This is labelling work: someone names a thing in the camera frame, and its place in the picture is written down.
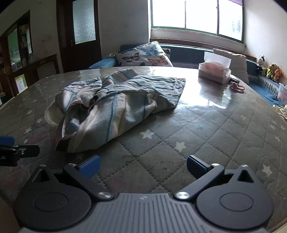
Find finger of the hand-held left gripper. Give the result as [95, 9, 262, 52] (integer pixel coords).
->
[0, 135, 40, 158]

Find clear plastic storage box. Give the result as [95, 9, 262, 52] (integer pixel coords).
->
[277, 83, 287, 106]

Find pink tissue box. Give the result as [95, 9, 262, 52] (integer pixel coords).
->
[198, 51, 232, 84]

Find beige cushion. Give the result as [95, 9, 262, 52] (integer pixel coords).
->
[213, 48, 250, 85]

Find pile of pale clothes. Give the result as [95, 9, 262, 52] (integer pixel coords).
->
[272, 104, 287, 119]

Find low dark wooden sideboard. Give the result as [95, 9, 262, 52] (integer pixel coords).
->
[28, 54, 60, 87]

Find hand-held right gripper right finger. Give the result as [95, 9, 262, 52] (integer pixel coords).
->
[174, 154, 259, 201]

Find blue beige striped garment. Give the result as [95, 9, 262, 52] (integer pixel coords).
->
[55, 68, 186, 154]

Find butterfly print pillow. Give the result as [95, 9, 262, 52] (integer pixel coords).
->
[115, 41, 174, 68]

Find orange fox plush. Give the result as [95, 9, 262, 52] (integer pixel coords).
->
[272, 68, 283, 83]

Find brown bear plush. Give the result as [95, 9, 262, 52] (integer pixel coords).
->
[266, 63, 277, 79]

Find blue corner sofa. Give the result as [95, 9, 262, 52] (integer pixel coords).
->
[88, 41, 287, 108]

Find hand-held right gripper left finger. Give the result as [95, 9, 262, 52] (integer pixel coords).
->
[31, 154, 114, 201]

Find dark wooden display cabinet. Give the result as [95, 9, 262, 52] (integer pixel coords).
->
[0, 10, 34, 99]

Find dark wooden glass door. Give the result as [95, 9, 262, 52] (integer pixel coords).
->
[56, 0, 102, 73]

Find yellow white sign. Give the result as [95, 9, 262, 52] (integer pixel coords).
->
[15, 74, 27, 93]

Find green framed window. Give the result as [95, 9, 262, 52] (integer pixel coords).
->
[148, 0, 245, 43]

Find round black built-in hob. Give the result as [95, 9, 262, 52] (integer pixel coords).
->
[44, 100, 68, 132]

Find small pink cloth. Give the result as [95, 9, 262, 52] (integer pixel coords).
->
[230, 81, 245, 92]

